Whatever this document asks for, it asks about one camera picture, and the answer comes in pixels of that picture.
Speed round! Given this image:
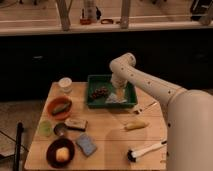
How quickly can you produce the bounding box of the dark grape bunch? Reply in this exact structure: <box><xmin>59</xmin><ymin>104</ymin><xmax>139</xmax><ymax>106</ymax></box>
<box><xmin>91</xmin><ymin>87</ymin><xmax>108</xmax><ymax>99</ymax></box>

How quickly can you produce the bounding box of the white handled black brush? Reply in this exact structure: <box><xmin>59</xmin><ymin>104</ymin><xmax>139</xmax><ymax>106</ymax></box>
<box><xmin>127</xmin><ymin>140</ymin><xmax>167</xmax><ymax>162</ymax></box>

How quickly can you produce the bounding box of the yellow banana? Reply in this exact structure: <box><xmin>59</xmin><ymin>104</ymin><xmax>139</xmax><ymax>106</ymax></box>
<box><xmin>124</xmin><ymin>121</ymin><xmax>149</xmax><ymax>131</ymax></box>

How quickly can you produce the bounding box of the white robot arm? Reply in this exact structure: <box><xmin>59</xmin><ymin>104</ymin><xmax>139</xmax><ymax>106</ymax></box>
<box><xmin>109</xmin><ymin>53</ymin><xmax>213</xmax><ymax>171</ymax></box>

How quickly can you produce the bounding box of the orange bowl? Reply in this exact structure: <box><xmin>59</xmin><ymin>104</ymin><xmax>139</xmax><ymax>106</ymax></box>
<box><xmin>47</xmin><ymin>96</ymin><xmax>72</xmax><ymax>120</ymax></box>

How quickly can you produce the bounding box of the brown rectangular block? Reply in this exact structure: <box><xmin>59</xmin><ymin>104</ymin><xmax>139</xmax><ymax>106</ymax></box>
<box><xmin>65</xmin><ymin>119</ymin><xmax>87</xmax><ymax>131</ymax></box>

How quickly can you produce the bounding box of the yellow round fruit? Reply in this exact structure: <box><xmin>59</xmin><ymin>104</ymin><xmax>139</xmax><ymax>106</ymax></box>
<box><xmin>56</xmin><ymin>147</ymin><xmax>69</xmax><ymax>162</ymax></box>

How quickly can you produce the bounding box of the blue sponge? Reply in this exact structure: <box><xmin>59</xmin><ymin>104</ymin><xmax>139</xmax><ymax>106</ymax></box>
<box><xmin>76</xmin><ymin>133</ymin><xmax>97</xmax><ymax>157</ymax></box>

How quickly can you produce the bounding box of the green plastic tray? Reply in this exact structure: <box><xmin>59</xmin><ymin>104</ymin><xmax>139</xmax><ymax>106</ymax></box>
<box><xmin>85</xmin><ymin>75</ymin><xmax>138</xmax><ymax>109</ymax></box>

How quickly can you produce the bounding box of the white bottle on shelf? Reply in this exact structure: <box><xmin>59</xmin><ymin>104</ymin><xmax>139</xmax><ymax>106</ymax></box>
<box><xmin>83</xmin><ymin>0</ymin><xmax>101</xmax><ymax>23</ymax></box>

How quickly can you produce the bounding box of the dark brown plate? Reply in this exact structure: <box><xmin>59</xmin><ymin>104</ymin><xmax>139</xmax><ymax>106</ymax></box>
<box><xmin>46</xmin><ymin>138</ymin><xmax>75</xmax><ymax>168</ymax></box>

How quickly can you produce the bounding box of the grey towel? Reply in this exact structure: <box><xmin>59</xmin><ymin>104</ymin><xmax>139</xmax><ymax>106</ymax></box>
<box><xmin>106</xmin><ymin>89</ymin><xmax>126</xmax><ymax>103</ymax></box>

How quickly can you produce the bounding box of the dark green cucumber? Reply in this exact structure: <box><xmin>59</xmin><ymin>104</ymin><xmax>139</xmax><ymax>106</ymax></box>
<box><xmin>52</xmin><ymin>102</ymin><xmax>71</xmax><ymax>115</ymax></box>

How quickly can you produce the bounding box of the white cup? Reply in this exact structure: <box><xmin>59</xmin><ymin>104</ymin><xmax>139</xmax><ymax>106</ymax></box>
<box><xmin>58</xmin><ymin>77</ymin><xmax>72</xmax><ymax>93</ymax></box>

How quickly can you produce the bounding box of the black chair frame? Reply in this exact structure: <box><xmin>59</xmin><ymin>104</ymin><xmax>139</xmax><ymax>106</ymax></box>
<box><xmin>0</xmin><ymin>122</ymin><xmax>27</xmax><ymax>171</ymax></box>

